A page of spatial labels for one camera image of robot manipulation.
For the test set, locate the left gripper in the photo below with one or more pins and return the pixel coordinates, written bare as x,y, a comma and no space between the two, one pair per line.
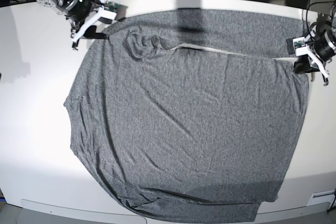
319,52

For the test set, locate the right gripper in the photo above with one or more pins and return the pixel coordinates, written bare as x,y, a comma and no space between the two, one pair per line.
83,15

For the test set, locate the grey long-sleeve T-shirt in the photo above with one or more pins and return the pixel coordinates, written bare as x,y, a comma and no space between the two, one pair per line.
190,115

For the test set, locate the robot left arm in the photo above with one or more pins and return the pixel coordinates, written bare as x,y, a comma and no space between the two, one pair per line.
323,22

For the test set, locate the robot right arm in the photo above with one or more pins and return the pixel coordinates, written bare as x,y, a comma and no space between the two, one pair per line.
58,6

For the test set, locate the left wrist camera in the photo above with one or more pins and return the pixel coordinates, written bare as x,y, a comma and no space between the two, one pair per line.
300,46

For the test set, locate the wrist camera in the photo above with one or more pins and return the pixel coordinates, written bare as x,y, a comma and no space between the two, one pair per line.
116,7
300,46

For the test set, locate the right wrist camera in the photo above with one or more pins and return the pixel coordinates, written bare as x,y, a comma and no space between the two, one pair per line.
116,7

